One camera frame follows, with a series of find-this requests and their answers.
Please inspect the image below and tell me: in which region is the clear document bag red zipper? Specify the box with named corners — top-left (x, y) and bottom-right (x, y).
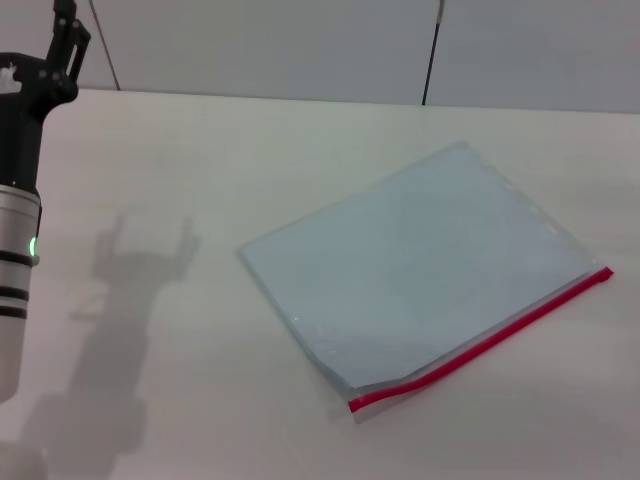
top-left (236, 141), bottom-right (615, 425)

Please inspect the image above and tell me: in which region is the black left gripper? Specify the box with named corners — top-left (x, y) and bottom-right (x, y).
top-left (0, 0), bottom-right (93, 194)

